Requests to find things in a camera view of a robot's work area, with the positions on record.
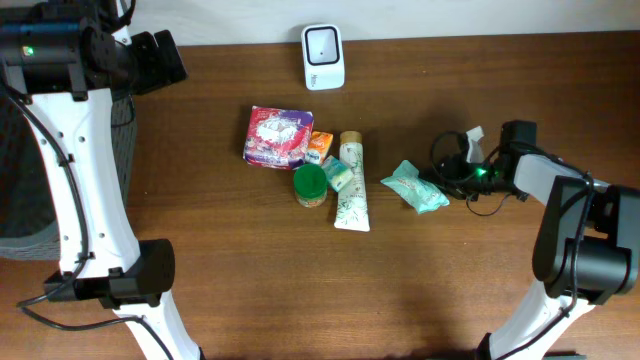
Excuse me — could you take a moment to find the mint green wipes pack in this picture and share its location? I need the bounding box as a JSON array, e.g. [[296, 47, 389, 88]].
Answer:
[[381, 160, 450, 214]]

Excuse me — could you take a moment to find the small green tissue pack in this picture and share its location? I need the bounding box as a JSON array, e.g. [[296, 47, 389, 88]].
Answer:
[[321, 156, 354, 192]]

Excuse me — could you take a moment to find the red purple snack pack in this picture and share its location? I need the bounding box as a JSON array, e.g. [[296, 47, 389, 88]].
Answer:
[[243, 106, 314, 170]]

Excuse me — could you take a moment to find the small orange box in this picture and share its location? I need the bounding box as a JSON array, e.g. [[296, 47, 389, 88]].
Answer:
[[305, 131, 334, 165]]

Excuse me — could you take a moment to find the green lid jar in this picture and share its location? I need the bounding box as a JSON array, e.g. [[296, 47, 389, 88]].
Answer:
[[293, 164, 328, 208]]

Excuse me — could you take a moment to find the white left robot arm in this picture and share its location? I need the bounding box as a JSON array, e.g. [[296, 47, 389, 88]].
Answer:
[[1, 1, 203, 359]]

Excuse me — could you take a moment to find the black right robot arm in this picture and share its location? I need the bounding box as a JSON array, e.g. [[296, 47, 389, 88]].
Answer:
[[420, 120, 639, 359]]

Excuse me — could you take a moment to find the white barcode scanner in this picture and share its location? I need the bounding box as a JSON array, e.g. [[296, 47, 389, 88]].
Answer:
[[301, 24, 346, 91]]

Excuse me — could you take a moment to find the grey plastic basket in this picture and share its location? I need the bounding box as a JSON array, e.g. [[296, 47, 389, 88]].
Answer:
[[1, 96, 137, 261]]

